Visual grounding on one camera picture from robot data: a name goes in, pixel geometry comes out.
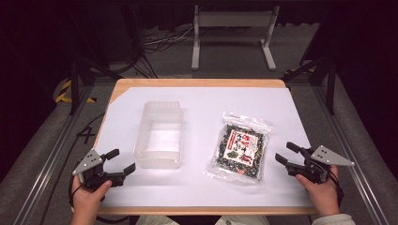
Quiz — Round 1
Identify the long black floor cable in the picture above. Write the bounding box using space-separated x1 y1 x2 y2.
37 112 106 225

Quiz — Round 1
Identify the bundle of floor cables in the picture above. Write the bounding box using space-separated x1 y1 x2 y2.
142 25 195 54

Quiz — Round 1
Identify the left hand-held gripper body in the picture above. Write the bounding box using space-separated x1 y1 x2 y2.
72 148 127 191

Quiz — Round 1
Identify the hand-held gripper cable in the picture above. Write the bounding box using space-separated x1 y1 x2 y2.
328 169 345 208
68 173 84 210

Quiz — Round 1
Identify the translucent plastic container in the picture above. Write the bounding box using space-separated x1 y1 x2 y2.
133 99 185 171

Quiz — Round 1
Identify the left hand-held gripper cable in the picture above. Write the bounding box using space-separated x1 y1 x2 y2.
68 173 84 210

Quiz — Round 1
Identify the person's left hand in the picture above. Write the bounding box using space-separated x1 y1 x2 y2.
70 174 114 218

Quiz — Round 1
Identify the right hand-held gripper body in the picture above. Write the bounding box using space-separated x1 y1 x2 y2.
288 144 356 186

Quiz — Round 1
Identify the yellow black hazard tape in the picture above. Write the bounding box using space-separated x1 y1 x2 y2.
54 79 97 104

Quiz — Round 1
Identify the black tape mark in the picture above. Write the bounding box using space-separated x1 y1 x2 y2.
76 126 97 145

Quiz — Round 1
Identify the wooden table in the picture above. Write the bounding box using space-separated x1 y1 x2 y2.
93 78 319 217

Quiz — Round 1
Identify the person's right hand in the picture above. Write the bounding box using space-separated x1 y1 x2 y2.
295 165 342 218

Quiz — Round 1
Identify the black tripod stand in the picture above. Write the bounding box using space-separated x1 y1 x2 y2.
281 12 340 116
66 6 124 116

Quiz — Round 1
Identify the white paper sheet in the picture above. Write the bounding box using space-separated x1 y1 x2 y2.
93 86 314 208

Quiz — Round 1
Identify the white metal stand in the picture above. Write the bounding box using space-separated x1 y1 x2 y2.
191 4 281 71

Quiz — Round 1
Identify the aluminium rail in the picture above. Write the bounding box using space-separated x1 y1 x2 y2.
11 85 96 225
312 85 391 225

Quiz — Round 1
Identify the clear packet of dried seaweed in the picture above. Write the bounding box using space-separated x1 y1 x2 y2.
204 111 275 186

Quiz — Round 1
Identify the right hand-held gripper cable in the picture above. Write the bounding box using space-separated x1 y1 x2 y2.
328 169 345 208

